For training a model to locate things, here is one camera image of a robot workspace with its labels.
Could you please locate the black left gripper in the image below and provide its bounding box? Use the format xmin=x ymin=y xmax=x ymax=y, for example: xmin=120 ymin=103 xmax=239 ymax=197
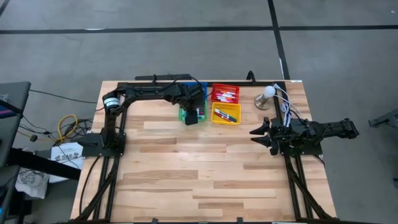
xmin=178 ymin=83 xmax=206 ymax=126

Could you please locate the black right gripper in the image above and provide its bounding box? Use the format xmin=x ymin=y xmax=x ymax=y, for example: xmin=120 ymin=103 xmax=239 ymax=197
xmin=249 ymin=116 xmax=299 ymax=156

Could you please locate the slim red Expo marker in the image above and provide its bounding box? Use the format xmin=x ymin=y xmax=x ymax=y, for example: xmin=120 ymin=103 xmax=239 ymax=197
xmin=213 ymin=111 xmax=233 ymax=123

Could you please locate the slim green marker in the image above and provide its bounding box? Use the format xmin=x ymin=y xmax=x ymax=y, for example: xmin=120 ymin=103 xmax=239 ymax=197
xmin=215 ymin=108 xmax=238 ymax=123

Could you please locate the green plastic basket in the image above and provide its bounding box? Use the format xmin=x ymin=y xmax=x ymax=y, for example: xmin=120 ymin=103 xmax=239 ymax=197
xmin=177 ymin=101 xmax=208 ymax=123

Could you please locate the red plastic basket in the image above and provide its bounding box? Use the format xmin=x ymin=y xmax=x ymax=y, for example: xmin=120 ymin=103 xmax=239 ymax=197
xmin=210 ymin=83 xmax=241 ymax=105

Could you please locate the black power strip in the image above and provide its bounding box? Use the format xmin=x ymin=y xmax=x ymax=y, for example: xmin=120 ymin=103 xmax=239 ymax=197
xmin=134 ymin=73 xmax=193 ymax=82

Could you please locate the yellow plastic basket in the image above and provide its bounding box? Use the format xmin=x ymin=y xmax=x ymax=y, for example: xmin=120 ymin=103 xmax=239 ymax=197
xmin=211 ymin=101 xmax=243 ymax=126

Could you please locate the white bulb lamp brass base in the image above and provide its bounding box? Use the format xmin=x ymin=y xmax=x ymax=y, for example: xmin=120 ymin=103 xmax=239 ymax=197
xmin=254 ymin=85 xmax=277 ymax=111

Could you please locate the grey stand foot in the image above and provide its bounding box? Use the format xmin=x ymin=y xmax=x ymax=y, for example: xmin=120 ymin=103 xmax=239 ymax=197
xmin=368 ymin=108 xmax=398 ymax=129

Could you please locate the white printed paper sheet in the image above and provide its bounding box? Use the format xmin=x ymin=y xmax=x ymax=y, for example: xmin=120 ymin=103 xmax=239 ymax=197
xmin=50 ymin=142 xmax=85 ymax=184

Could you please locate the black beam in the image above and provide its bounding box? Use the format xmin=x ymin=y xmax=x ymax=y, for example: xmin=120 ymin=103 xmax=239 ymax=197
xmin=6 ymin=147 xmax=82 ymax=180

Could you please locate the grey desk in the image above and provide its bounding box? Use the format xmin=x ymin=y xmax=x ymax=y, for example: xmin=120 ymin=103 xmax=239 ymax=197
xmin=0 ymin=81 xmax=32 ymax=169

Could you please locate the crumpled white bag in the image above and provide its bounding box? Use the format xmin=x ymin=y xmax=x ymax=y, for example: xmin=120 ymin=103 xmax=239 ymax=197
xmin=14 ymin=167 xmax=50 ymax=200

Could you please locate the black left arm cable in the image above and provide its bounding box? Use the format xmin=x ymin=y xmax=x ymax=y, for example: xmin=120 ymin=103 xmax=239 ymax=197
xmin=170 ymin=75 xmax=215 ymax=98

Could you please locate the black aluminium table frame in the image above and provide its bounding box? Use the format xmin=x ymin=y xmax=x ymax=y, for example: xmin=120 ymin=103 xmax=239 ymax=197
xmin=74 ymin=80 xmax=335 ymax=223

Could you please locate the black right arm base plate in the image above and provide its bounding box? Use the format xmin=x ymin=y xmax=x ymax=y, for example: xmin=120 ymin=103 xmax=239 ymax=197
xmin=277 ymin=130 xmax=324 ymax=157

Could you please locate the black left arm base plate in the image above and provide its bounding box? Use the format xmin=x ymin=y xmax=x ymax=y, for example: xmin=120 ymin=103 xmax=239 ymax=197
xmin=77 ymin=133 xmax=127 ymax=157

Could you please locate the yellow cable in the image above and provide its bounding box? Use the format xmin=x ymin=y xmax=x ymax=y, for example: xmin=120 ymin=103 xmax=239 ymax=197
xmin=57 ymin=114 xmax=79 ymax=141

